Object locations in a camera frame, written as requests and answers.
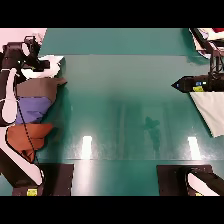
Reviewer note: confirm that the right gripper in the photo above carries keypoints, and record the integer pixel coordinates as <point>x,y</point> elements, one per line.
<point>200,84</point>

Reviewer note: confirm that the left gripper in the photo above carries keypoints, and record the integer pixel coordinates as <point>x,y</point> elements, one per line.
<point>40,64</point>

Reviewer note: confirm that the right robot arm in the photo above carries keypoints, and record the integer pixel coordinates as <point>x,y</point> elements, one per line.
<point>200,181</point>

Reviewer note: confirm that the white folded garment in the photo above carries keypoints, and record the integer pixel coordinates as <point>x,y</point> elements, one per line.
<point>211,110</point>

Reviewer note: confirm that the heap of clothes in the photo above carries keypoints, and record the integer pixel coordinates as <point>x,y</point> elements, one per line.
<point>201,41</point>

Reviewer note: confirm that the purple garment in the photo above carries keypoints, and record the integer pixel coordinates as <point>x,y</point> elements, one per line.
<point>33,110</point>

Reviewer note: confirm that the red garment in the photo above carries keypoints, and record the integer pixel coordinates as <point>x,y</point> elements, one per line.
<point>218,30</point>

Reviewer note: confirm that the orange garment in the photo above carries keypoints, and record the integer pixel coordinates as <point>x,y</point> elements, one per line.
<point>26,136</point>

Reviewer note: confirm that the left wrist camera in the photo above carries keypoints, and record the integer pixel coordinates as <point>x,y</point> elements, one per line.
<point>30,42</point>

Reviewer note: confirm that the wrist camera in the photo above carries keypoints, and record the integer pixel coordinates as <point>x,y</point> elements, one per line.
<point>30,42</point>
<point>215,63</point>

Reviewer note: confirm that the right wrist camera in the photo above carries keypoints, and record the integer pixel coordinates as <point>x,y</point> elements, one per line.
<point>215,63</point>

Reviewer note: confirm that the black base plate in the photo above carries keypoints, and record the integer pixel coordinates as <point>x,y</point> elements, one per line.
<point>60,180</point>
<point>170,180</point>

